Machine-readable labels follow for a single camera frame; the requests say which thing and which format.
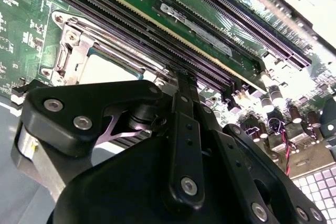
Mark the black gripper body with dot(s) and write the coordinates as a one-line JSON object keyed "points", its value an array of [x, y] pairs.
{"points": [[118, 187]]}

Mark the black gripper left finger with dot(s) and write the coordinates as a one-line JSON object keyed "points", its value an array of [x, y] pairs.
{"points": [[65, 108]]}

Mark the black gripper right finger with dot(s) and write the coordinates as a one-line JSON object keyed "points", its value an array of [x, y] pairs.
{"points": [[236, 150]]}

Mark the silver CPU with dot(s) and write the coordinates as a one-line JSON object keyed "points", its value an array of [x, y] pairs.
{"points": [[105, 70]]}

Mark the metal socket cover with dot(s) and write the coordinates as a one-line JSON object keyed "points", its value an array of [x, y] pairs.
{"points": [[77, 51]]}

